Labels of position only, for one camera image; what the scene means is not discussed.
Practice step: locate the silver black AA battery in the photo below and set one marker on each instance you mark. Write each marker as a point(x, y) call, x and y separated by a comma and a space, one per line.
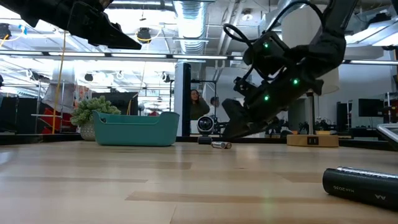
point(218, 145)

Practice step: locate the teal plastic bin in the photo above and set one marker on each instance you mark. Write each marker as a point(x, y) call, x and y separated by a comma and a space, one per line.
point(136, 133)

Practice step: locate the green plant in white pot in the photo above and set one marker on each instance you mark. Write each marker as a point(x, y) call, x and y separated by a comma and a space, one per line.
point(93, 109)

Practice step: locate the black monitor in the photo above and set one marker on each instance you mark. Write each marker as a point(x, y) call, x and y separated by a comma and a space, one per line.
point(119, 101)
point(370, 108)

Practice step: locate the black cabinet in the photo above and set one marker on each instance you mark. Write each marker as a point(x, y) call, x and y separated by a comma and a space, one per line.
point(343, 116)

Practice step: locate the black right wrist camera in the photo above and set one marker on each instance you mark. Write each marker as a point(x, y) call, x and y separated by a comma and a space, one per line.
point(270, 56)

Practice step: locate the smooth silver air duct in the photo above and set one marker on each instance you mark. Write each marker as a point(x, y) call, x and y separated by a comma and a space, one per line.
point(267, 17)

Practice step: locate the grey hanging cover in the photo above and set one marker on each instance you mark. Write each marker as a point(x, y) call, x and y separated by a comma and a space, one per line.
point(66, 93)

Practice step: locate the person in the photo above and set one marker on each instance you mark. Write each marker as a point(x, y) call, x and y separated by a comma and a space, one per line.
point(199, 109)
point(214, 102)

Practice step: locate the black overhead camera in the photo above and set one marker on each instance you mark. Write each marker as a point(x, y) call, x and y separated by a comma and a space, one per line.
point(144, 35)

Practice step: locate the round ceiling smoke detector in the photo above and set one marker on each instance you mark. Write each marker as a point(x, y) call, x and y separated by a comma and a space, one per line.
point(247, 16)

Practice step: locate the white shade wooden table lamp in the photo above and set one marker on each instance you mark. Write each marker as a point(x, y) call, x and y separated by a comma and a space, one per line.
point(312, 140)

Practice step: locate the white ceiling light strip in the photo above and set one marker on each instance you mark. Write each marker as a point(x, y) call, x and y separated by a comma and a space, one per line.
point(373, 62)
point(77, 54)
point(138, 55)

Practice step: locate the white black building column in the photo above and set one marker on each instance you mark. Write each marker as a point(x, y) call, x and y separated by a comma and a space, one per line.
point(179, 99)

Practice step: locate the ribbed silver air duct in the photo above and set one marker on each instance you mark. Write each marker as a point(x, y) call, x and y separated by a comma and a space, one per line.
point(191, 18)

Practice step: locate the black tabletop robot arm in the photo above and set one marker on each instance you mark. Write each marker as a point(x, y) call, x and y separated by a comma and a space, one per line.
point(275, 127)
point(320, 126)

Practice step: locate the black silver webcam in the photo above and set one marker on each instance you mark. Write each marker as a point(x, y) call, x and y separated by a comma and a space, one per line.
point(205, 125)

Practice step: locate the red tool chest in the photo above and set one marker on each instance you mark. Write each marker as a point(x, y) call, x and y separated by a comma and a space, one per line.
point(51, 119)

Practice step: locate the copper black AA battery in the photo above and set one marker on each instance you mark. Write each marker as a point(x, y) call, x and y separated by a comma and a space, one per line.
point(228, 145)
point(360, 186)

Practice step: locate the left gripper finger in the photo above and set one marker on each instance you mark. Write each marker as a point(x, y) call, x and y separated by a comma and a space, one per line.
point(115, 42)
point(96, 20)

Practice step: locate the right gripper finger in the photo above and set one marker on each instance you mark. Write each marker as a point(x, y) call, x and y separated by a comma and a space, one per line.
point(248, 128)
point(234, 112)

